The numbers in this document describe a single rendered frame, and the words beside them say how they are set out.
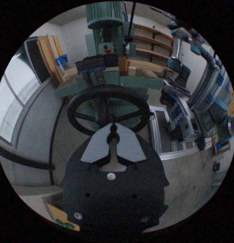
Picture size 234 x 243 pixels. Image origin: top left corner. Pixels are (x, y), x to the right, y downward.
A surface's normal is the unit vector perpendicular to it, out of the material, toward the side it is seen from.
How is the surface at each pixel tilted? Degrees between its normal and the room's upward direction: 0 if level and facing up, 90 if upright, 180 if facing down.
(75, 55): 90
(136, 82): 90
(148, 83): 90
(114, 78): 90
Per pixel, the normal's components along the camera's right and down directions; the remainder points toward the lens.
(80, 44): 0.15, 0.84
